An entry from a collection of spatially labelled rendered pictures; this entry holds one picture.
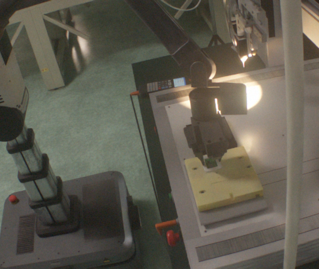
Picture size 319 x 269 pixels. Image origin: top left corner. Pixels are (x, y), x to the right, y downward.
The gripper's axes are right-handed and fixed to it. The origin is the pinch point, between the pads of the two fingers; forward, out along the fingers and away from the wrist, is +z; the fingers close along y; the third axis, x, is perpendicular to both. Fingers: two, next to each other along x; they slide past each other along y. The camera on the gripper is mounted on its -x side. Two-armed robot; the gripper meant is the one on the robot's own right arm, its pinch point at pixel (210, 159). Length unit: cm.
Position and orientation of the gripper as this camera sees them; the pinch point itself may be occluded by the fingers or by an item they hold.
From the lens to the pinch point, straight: 105.2
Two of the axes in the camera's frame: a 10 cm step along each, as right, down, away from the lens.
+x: -1.6, -6.1, 7.8
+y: 9.7, -2.3, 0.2
